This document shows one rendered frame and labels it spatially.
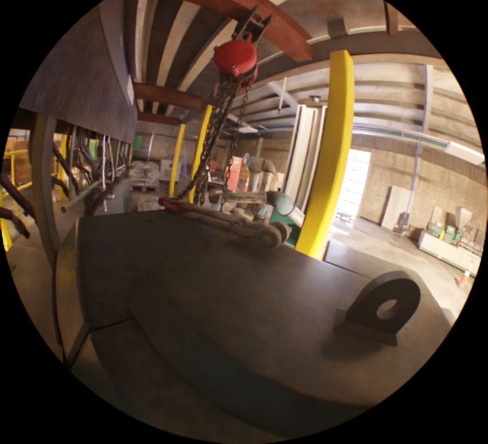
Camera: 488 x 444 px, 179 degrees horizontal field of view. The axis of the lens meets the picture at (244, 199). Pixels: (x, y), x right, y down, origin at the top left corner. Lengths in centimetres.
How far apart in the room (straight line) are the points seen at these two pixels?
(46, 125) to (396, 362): 59
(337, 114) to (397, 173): 869
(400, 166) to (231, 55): 919
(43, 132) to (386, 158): 974
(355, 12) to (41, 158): 140
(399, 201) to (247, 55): 830
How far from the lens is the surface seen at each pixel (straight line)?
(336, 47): 107
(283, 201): 93
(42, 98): 41
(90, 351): 17
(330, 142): 67
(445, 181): 986
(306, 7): 121
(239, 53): 57
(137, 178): 400
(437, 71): 637
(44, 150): 44
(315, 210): 65
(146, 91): 231
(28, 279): 69
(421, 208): 933
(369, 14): 122
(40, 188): 45
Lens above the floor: 98
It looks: 12 degrees down
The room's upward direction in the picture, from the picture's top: 12 degrees clockwise
